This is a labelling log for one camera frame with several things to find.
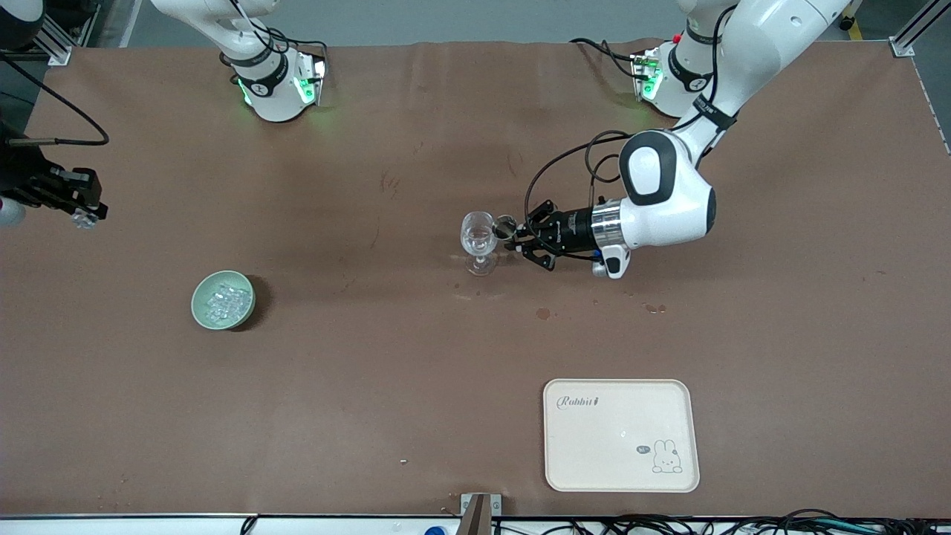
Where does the clear stemmed wine glass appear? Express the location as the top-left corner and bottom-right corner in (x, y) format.
(460, 211), (500, 276)

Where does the clear ice cubes heap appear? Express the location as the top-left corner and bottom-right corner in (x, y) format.
(204, 282), (250, 322)

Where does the aluminium table corner profile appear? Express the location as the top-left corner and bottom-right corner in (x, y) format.
(33, 15), (75, 68)
(889, 0), (951, 59)

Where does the pale green ceramic bowl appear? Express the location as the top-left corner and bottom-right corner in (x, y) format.
(191, 270), (256, 331)

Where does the cream rabbit print tray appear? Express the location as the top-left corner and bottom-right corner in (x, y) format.
(543, 378), (701, 493)

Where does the brown table cover mat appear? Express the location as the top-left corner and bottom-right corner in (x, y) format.
(0, 39), (951, 519)

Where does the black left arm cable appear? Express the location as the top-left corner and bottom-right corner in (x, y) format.
(523, 130), (634, 262)

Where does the black base cable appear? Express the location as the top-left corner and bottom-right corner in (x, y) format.
(571, 37), (647, 79)

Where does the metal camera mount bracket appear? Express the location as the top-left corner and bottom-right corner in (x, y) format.
(460, 493), (502, 535)

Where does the black cable bundle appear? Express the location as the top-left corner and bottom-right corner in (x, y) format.
(490, 509), (951, 535)

